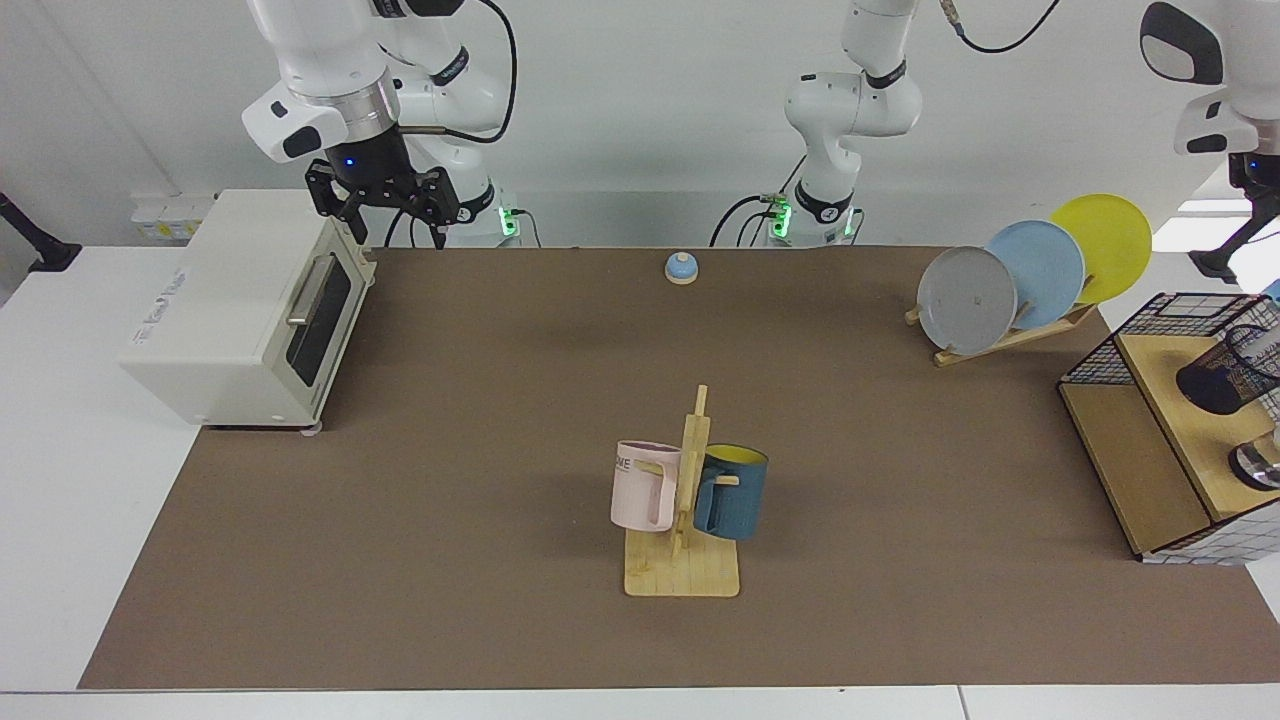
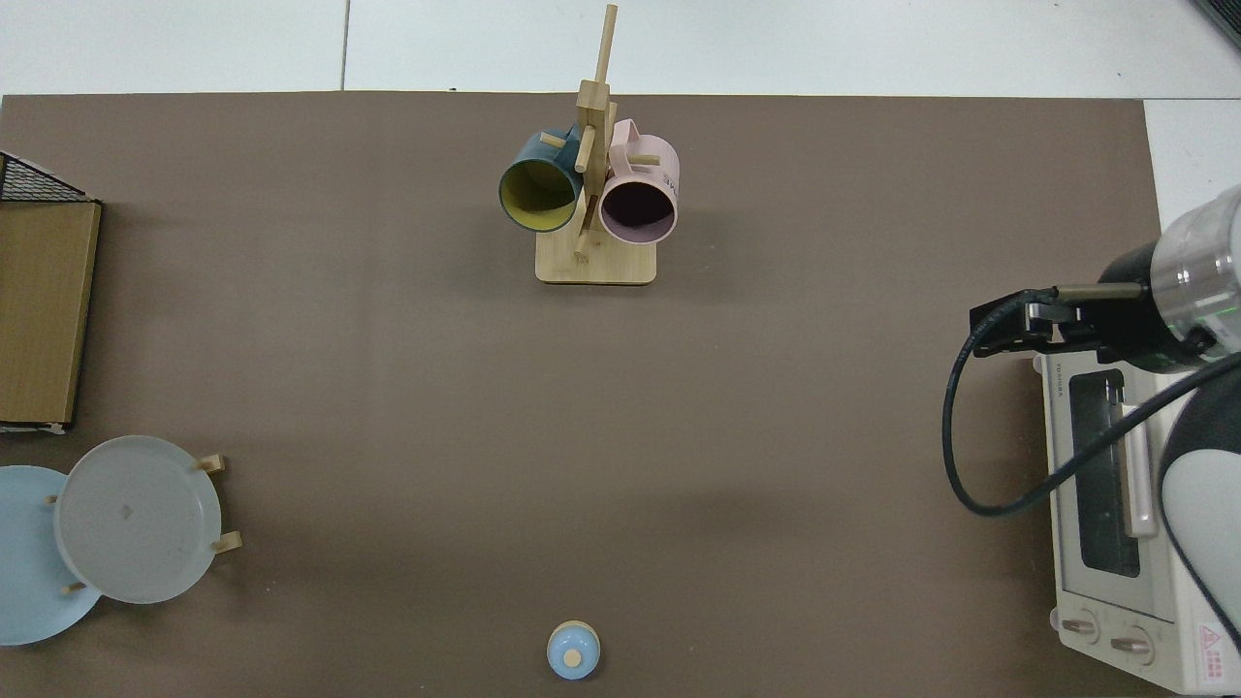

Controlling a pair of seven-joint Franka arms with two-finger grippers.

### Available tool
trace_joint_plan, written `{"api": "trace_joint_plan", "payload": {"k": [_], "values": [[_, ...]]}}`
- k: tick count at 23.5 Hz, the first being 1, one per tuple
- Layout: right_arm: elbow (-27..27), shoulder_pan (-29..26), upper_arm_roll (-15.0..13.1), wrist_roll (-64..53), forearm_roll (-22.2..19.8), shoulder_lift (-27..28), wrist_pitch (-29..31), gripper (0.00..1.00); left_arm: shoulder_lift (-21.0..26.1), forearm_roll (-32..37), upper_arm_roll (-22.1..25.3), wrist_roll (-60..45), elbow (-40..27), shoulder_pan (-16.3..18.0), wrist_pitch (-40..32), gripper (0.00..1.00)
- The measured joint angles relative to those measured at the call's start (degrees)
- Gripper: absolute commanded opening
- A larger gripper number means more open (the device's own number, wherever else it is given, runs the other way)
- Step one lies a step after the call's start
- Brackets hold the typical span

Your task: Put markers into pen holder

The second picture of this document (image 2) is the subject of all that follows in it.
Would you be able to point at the pale toaster oven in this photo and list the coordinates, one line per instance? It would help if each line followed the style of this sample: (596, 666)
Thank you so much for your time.
(1076, 582)

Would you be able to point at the pink cup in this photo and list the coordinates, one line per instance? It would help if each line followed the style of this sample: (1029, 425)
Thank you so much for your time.
(645, 174)

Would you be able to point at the wooden cup stand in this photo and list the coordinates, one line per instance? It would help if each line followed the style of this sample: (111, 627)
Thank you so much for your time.
(596, 264)

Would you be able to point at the dark blue cup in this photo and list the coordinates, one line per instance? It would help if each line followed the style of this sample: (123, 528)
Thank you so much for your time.
(528, 155)

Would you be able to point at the brown table cloth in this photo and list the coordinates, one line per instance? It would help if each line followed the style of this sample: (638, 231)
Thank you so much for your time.
(436, 436)

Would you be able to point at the wooden plate rack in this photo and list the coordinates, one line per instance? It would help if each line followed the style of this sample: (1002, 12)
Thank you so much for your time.
(225, 543)

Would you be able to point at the grey plate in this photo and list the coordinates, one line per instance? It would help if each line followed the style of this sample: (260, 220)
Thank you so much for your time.
(136, 519)

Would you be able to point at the light blue plate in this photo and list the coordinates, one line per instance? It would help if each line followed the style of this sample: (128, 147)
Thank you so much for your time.
(24, 572)

